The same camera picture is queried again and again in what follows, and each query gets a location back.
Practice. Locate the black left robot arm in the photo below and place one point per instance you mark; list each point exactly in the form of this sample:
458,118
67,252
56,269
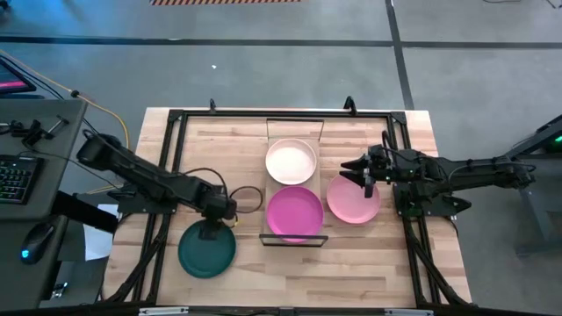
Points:
145,177

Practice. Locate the silver table bracket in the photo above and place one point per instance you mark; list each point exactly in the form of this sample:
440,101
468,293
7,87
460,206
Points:
163,311
408,312

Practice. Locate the black backlit keyboard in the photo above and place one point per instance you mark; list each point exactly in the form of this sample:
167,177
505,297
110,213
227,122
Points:
17,179

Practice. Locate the striped hazard floor tape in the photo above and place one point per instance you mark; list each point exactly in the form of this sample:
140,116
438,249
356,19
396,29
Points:
226,2

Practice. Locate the black stand with green light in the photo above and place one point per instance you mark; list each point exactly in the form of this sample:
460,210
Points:
538,145

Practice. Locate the black desk clamp tool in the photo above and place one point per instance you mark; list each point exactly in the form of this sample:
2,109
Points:
33,131

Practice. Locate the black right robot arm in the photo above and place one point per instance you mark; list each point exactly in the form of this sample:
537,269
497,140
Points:
465,173

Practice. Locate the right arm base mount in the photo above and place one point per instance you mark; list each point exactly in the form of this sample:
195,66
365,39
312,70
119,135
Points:
439,207

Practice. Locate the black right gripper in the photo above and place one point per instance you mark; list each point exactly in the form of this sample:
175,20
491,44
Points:
381,169

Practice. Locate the pink plate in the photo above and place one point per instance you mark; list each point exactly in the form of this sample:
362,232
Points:
351,205

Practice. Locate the white paper sheet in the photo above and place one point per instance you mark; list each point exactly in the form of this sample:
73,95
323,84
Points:
97,243

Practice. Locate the black padded bar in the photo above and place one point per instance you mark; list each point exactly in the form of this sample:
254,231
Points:
83,214

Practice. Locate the grey side desk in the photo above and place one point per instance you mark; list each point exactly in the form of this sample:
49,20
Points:
39,131

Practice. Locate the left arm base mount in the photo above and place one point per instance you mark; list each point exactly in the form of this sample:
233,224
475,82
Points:
140,206

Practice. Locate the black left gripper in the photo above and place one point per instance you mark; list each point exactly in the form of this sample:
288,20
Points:
219,206

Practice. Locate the dark green plate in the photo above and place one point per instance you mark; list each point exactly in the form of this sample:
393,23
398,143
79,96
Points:
206,259

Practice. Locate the black computer mouse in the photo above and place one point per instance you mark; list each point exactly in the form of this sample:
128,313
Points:
36,242

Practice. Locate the peach plate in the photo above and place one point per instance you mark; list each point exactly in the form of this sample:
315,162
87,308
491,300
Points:
290,161

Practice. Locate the black metal table frame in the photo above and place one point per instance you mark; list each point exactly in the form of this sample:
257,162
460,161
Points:
285,113

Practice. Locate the computer monitor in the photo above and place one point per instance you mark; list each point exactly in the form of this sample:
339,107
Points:
13,81

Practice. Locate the magenta plate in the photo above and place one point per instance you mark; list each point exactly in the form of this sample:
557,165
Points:
295,213

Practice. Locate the small silver metal clip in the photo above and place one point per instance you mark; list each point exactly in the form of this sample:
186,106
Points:
59,290

